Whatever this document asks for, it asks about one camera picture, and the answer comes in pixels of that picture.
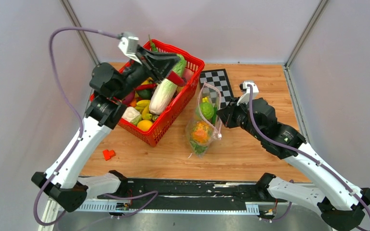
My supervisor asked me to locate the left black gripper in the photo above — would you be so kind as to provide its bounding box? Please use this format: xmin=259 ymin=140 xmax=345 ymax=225
xmin=114 ymin=44 xmax=182 ymax=101

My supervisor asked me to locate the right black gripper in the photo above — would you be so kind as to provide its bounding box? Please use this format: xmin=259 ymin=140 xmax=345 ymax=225
xmin=216 ymin=97 xmax=263 ymax=141

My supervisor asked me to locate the green chili pepper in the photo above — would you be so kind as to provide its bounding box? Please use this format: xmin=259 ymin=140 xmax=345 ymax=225
xmin=148 ymin=34 xmax=158 ymax=52
xmin=211 ymin=96 xmax=220 ymax=126

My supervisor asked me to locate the red chili pepper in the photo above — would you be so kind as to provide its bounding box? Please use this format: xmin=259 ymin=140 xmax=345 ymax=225
xmin=167 ymin=71 xmax=186 ymax=87

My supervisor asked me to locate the small green round cabbage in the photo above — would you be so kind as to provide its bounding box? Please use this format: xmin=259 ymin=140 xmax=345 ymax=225
xmin=199 ymin=102 xmax=215 ymax=120

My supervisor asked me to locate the clear zip top bag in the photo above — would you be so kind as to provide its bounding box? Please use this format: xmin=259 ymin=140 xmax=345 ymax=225
xmin=185 ymin=82 xmax=222 ymax=158

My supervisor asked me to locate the orange toy pineapple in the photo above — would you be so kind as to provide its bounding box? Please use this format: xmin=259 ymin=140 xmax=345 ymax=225
xmin=190 ymin=121 xmax=213 ymax=144

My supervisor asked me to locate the red plastic basket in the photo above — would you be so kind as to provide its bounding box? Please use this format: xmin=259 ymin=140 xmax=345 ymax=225
xmin=86 ymin=39 xmax=205 ymax=147

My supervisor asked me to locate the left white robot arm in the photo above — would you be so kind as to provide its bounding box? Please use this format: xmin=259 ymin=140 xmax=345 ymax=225
xmin=32 ymin=46 xmax=183 ymax=212

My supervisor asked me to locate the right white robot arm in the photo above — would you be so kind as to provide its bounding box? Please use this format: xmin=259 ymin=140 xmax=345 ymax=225
xmin=217 ymin=98 xmax=370 ymax=231

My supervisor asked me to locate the pink peach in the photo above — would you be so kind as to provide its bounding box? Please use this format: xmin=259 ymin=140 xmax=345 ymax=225
xmin=182 ymin=68 xmax=194 ymax=83

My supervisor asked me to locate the long green cabbage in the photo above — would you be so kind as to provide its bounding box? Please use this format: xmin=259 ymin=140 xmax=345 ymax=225
xmin=149 ymin=54 xmax=186 ymax=115

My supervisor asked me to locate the black white checkerboard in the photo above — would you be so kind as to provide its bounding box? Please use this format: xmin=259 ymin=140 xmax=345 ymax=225
xmin=199 ymin=69 xmax=234 ymax=109

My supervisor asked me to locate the purple eggplant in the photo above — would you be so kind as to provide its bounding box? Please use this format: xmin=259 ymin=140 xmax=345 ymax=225
xmin=121 ymin=90 xmax=135 ymax=105

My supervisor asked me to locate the white cauliflower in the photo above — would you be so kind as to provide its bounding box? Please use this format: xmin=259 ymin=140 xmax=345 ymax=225
xmin=122 ymin=106 xmax=142 ymax=126

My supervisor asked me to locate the yellow mango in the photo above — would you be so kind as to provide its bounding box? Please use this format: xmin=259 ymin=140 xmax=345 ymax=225
xmin=137 ymin=120 xmax=153 ymax=132

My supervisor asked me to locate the small orange block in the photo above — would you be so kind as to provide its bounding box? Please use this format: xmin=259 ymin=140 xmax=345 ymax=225
xmin=102 ymin=149 xmax=116 ymax=161

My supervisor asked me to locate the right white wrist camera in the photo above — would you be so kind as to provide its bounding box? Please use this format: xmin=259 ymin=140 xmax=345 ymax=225
xmin=237 ymin=80 xmax=259 ymax=106

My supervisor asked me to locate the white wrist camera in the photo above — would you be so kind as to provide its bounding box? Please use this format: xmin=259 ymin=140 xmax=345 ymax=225
xmin=118 ymin=32 xmax=143 ymax=65
xmin=237 ymin=80 xmax=259 ymax=106

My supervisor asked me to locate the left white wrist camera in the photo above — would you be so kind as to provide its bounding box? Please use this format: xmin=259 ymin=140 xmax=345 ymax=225
xmin=118 ymin=32 xmax=143 ymax=65

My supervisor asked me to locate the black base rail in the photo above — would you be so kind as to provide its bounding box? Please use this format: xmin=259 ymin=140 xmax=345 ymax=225
xmin=46 ymin=178 xmax=304 ymax=220

